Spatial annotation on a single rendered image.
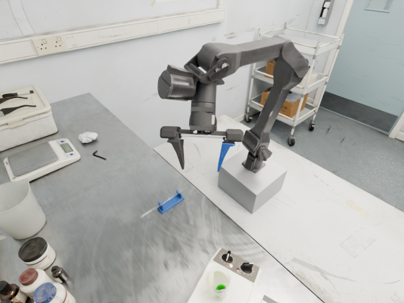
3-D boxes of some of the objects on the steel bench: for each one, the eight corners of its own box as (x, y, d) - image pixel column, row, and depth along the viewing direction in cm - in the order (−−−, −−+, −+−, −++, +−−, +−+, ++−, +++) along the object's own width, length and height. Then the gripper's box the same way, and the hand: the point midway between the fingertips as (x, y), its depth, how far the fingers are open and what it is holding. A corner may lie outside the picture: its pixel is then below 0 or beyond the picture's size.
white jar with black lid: (32, 252, 71) (21, 240, 66) (57, 246, 72) (47, 234, 68) (27, 275, 66) (14, 263, 61) (53, 267, 67) (42, 255, 63)
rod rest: (178, 193, 89) (178, 187, 86) (184, 199, 87) (184, 192, 84) (156, 208, 83) (155, 202, 81) (162, 214, 82) (161, 208, 79)
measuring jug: (14, 262, 69) (-16, 234, 59) (-18, 249, 72) (-51, 220, 62) (61, 211, 82) (43, 183, 73) (33, 202, 85) (12, 174, 76)
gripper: (159, 100, 51) (158, 170, 53) (246, 103, 49) (241, 175, 51) (166, 103, 57) (165, 165, 59) (243, 106, 56) (239, 170, 57)
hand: (201, 156), depth 55 cm, fingers open, 8 cm apart
